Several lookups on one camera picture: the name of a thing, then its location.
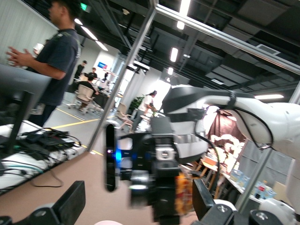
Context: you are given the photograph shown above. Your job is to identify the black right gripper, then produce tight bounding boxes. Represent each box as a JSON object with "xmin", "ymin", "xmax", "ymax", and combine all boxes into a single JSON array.
[{"xmin": 117, "ymin": 116, "xmax": 181, "ymax": 225}]

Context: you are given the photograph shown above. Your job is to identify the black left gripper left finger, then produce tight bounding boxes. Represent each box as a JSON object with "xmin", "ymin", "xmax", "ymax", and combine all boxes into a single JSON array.
[{"xmin": 0, "ymin": 180, "xmax": 86, "ymax": 225}]

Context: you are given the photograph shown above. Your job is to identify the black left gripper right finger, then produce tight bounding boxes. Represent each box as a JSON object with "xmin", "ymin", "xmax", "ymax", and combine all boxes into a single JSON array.
[{"xmin": 192, "ymin": 179, "xmax": 249, "ymax": 225}]

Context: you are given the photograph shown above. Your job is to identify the orange push-button switch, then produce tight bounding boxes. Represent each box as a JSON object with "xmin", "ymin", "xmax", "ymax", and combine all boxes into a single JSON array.
[{"xmin": 175, "ymin": 174, "xmax": 195, "ymax": 215}]

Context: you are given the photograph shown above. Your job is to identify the pink plate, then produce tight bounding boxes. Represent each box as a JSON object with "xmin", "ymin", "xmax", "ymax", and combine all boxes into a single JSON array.
[{"xmin": 93, "ymin": 219, "xmax": 118, "ymax": 225}]

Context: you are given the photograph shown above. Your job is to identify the blue white box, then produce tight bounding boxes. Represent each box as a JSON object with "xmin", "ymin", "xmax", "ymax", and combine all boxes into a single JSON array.
[{"xmin": 229, "ymin": 168, "xmax": 251, "ymax": 188}]

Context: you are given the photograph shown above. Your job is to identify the dark brown curtain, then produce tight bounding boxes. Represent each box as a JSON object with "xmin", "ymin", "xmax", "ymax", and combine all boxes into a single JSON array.
[{"xmin": 207, "ymin": 110, "xmax": 247, "ymax": 146}]

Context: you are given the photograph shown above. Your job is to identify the beige office chair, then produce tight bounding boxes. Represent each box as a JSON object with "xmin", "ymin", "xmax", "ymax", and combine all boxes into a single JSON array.
[
  {"xmin": 69, "ymin": 83, "xmax": 96, "ymax": 112},
  {"xmin": 116, "ymin": 103, "xmax": 133, "ymax": 131}
]

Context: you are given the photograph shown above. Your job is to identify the person in white shirt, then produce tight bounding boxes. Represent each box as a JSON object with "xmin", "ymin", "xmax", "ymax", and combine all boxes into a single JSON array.
[{"xmin": 133, "ymin": 90, "xmax": 157, "ymax": 132}]

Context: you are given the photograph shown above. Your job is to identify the green potted plant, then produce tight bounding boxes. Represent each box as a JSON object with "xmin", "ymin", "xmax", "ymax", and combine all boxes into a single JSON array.
[{"xmin": 128, "ymin": 94, "xmax": 145, "ymax": 117}]

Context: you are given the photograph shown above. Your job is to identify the seated person in black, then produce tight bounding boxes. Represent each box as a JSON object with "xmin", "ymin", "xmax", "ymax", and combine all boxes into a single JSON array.
[{"xmin": 78, "ymin": 76, "xmax": 99, "ymax": 96}]

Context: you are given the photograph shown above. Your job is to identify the standing person in black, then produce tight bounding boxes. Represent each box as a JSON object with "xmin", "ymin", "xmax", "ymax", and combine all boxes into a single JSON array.
[
  {"xmin": 88, "ymin": 67, "xmax": 98, "ymax": 82},
  {"xmin": 74, "ymin": 60, "xmax": 88, "ymax": 80}
]

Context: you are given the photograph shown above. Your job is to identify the black monitor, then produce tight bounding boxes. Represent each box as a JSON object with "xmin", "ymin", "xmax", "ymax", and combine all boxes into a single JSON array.
[{"xmin": 0, "ymin": 63, "xmax": 53, "ymax": 155}]

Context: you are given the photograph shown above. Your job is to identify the person in dark t-shirt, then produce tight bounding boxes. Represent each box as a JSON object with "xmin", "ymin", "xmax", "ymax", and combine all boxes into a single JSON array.
[{"xmin": 6, "ymin": 0, "xmax": 82, "ymax": 128}]

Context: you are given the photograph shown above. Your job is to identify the ceiling air vent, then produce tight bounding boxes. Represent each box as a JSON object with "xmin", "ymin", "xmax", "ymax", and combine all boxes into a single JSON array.
[{"xmin": 255, "ymin": 43, "xmax": 282, "ymax": 56}]

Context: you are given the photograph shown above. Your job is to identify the thin black looped cable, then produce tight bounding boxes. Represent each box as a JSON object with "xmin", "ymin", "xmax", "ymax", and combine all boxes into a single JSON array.
[{"xmin": 30, "ymin": 167, "xmax": 64, "ymax": 188}]

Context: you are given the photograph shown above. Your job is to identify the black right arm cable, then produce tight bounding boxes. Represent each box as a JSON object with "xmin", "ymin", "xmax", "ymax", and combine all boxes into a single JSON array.
[{"xmin": 194, "ymin": 90, "xmax": 274, "ymax": 188}]

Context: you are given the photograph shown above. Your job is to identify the aluminium frame post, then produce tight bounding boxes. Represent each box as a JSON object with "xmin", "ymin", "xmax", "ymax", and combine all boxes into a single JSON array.
[
  {"xmin": 234, "ymin": 81, "xmax": 300, "ymax": 211},
  {"xmin": 86, "ymin": 0, "xmax": 158, "ymax": 152}
]

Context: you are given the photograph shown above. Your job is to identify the black cable bundle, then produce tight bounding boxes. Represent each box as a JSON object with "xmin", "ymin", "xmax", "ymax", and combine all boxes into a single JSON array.
[{"xmin": 14, "ymin": 127, "xmax": 82, "ymax": 157}]

